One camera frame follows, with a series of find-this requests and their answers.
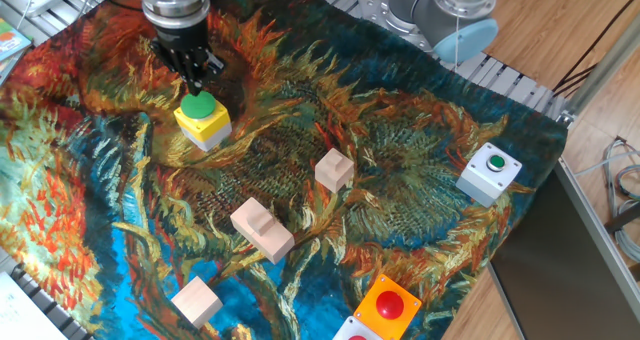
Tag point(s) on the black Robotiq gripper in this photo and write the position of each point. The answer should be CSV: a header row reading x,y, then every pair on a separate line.
x,y
181,40

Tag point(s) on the yellow box with green button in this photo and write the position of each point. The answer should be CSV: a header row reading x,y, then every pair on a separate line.
x,y
202,125

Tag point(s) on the silver grey UR5 robot arm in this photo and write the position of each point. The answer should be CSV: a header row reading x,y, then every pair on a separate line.
x,y
175,2

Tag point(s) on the orange box with red button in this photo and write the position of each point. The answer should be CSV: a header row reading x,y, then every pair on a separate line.
x,y
387,307

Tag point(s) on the white box small green button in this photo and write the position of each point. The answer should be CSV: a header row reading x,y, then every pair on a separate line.
x,y
487,175

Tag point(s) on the white box with red button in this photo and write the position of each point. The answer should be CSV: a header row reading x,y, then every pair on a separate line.
x,y
355,332

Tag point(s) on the small wooden block with peg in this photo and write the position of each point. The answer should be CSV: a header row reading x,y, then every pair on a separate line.
x,y
334,171

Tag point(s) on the colourful book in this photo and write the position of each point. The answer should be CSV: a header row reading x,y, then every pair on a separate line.
x,y
9,42

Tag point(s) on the sunflower painting print cloth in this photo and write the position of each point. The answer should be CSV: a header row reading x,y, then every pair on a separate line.
x,y
400,105

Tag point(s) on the plain wooden cube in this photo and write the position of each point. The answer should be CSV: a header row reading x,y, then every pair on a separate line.
x,y
196,302

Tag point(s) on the white paper sheet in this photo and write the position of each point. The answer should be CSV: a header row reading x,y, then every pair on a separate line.
x,y
22,315

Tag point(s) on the dark flat panel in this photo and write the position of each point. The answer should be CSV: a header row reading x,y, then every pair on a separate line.
x,y
550,260

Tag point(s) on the dark metal bar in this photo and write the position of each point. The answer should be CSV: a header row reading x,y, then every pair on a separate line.
x,y
622,222

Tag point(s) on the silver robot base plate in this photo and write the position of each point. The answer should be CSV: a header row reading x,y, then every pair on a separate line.
x,y
395,27

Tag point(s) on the aluminium profile post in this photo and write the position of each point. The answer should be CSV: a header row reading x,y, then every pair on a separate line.
x,y
600,67

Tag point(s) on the aluminium frame rail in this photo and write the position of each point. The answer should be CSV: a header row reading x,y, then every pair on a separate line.
x,y
595,230

